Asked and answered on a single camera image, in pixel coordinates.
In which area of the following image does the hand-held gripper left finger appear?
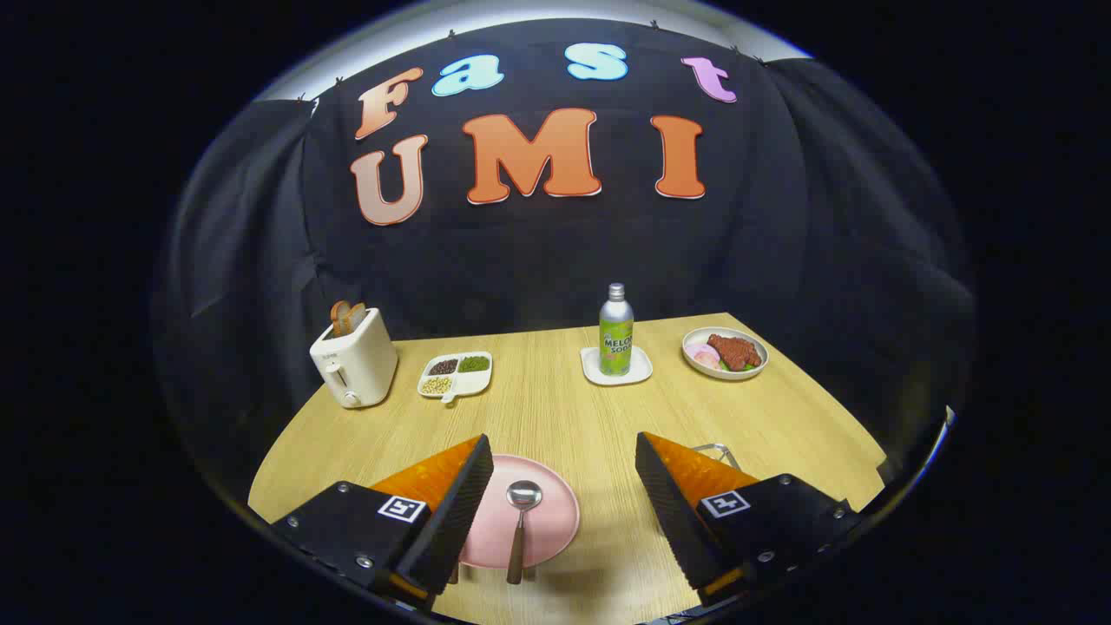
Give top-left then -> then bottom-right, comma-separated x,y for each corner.
271,434 -> 494,611

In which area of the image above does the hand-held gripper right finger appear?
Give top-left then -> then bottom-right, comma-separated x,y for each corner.
635,431 -> 862,602

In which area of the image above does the wooden handled metal spoon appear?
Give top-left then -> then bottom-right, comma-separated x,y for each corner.
506,480 -> 543,585

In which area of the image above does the pink round plate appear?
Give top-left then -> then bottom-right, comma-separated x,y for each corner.
457,454 -> 581,571

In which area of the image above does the white divided dish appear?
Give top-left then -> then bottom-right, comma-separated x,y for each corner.
417,351 -> 494,405

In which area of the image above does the white oval food plate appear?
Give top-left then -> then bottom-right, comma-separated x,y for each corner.
681,326 -> 770,382

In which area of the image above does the white square coaster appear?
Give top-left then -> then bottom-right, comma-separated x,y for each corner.
580,345 -> 654,387

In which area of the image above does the red meat piece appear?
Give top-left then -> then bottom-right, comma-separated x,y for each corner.
707,334 -> 763,372

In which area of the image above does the white toaster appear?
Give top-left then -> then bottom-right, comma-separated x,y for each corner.
310,307 -> 399,410

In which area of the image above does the green soda bottle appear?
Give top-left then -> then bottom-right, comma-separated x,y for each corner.
598,283 -> 634,378

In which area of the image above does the black backdrop cloth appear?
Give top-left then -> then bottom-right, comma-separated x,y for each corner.
152,17 -> 977,504

